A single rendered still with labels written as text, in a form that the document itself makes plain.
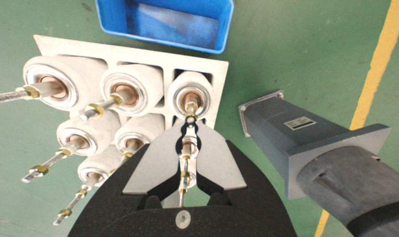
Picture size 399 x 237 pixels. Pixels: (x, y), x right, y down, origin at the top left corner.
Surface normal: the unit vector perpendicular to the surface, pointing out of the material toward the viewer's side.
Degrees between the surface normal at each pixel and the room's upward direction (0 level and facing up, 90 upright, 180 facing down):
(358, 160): 73
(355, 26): 0
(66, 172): 0
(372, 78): 0
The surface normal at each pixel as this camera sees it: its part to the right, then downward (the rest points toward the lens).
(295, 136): -0.36, -0.82
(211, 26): 0.05, 0.47
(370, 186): -0.51, -0.55
